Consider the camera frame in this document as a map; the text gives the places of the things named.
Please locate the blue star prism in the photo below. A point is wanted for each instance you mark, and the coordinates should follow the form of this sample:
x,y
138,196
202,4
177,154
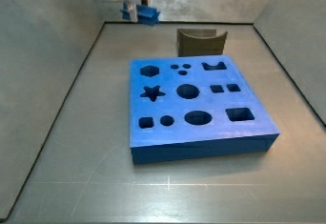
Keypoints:
x,y
147,15

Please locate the dark grey curved fixture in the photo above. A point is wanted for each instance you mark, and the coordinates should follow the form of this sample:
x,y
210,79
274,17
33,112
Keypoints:
x,y
197,42

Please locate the blue shape sorter block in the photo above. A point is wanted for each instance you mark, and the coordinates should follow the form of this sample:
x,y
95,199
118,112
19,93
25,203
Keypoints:
x,y
194,109

